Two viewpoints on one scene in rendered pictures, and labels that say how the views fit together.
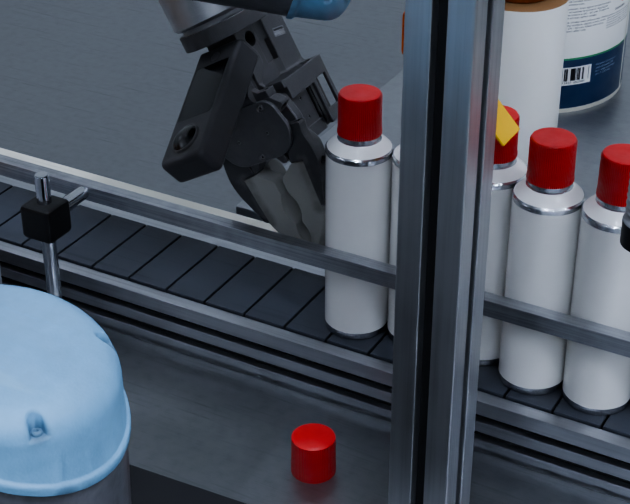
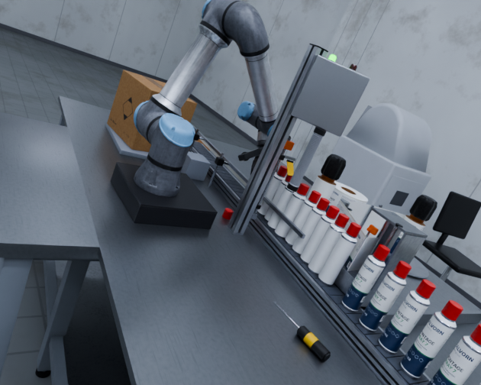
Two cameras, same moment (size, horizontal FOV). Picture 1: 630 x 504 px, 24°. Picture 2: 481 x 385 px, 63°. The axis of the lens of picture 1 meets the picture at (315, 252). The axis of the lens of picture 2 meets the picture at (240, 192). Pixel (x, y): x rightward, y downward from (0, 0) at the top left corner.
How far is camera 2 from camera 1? 0.72 m
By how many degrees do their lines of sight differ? 26
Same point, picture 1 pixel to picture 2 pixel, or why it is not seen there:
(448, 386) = (247, 198)
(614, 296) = (289, 210)
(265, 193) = not seen: hidden behind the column
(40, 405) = (175, 127)
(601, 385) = (279, 228)
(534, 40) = (322, 187)
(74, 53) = not seen: hidden behind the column
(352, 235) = not seen: hidden behind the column
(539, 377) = (272, 224)
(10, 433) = (169, 126)
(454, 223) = (262, 166)
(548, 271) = (282, 202)
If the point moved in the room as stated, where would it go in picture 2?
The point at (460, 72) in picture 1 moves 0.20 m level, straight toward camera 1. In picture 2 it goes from (274, 138) to (238, 132)
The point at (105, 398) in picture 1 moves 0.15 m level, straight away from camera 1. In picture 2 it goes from (185, 134) to (207, 133)
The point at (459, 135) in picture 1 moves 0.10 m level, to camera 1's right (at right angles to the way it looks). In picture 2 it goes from (269, 150) to (295, 163)
